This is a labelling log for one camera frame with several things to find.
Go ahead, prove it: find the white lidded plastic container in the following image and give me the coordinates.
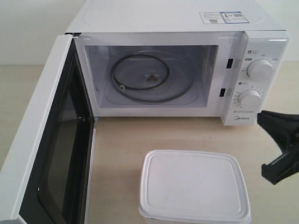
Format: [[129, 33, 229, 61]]
[[139, 150, 251, 224]]

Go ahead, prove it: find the white microwave oven body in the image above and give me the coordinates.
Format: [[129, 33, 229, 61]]
[[65, 0, 290, 126]]

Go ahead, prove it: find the lower white timer knob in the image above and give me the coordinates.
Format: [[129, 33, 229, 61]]
[[238, 90, 261, 107]]

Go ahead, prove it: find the upper white power knob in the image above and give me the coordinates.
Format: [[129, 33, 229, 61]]
[[247, 59, 274, 79]]

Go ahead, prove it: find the blue white warning sticker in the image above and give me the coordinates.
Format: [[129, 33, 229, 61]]
[[199, 11, 249, 24]]

